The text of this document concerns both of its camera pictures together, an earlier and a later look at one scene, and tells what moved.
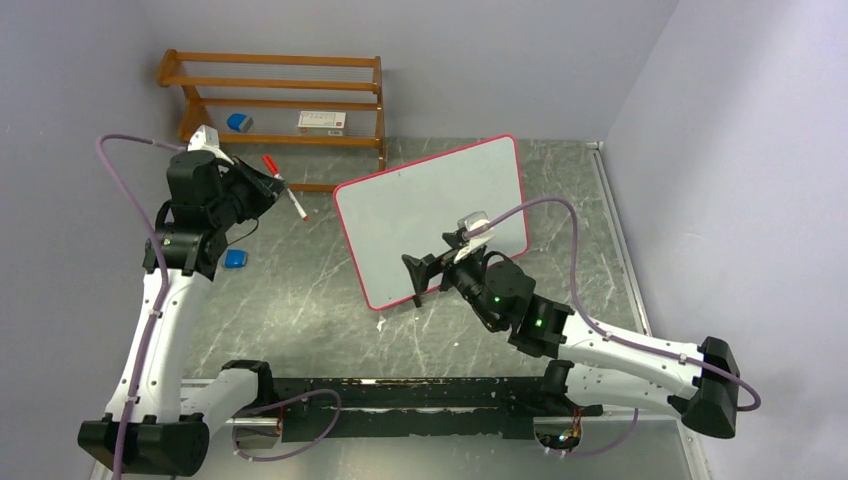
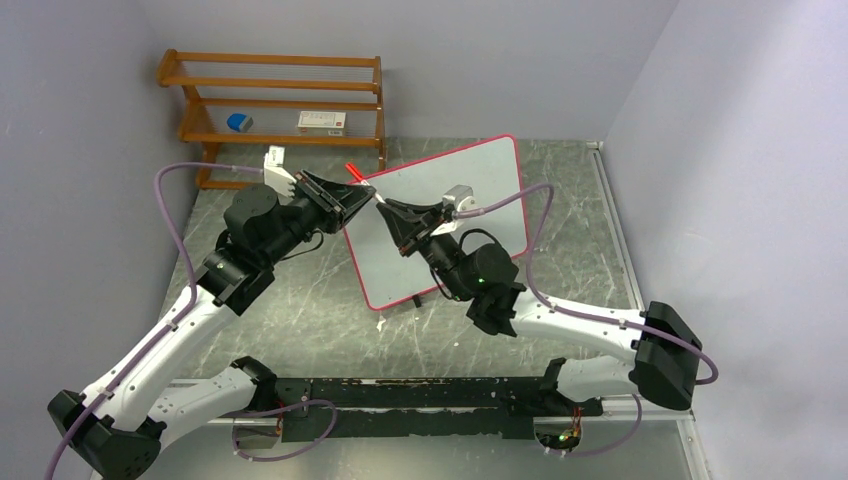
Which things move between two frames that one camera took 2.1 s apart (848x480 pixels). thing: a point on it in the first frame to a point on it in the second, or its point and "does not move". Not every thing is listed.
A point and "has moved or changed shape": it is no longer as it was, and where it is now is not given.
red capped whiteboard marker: (274, 169) has moved or changed shape
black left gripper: (265, 188) to (333, 200)
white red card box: (321, 121) does not move
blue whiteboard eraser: (239, 122) does not move
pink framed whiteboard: (408, 210) does not move
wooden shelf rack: (282, 100) does not move
